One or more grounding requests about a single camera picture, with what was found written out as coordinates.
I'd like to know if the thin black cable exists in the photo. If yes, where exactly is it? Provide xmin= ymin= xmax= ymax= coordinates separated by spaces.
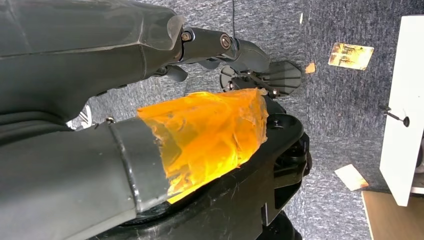
xmin=231 ymin=0 xmax=237 ymax=39

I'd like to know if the black screw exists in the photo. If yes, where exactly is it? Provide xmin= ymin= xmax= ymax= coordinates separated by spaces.
xmin=378 ymin=104 xmax=411 ymax=128

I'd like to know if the white panel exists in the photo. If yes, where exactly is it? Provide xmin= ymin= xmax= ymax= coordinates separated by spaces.
xmin=379 ymin=14 xmax=424 ymax=208

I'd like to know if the white card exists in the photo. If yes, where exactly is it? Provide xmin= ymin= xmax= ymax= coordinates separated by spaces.
xmin=334 ymin=163 xmax=370 ymax=192

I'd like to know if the brown wooden board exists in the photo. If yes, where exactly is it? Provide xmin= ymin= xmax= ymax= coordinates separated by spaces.
xmin=361 ymin=190 xmax=424 ymax=240

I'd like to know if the silver metal bracket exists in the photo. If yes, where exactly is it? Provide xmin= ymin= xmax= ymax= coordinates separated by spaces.
xmin=65 ymin=104 xmax=94 ymax=131

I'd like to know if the gold patterned card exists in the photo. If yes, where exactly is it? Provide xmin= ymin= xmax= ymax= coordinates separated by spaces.
xmin=327 ymin=42 xmax=375 ymax=71

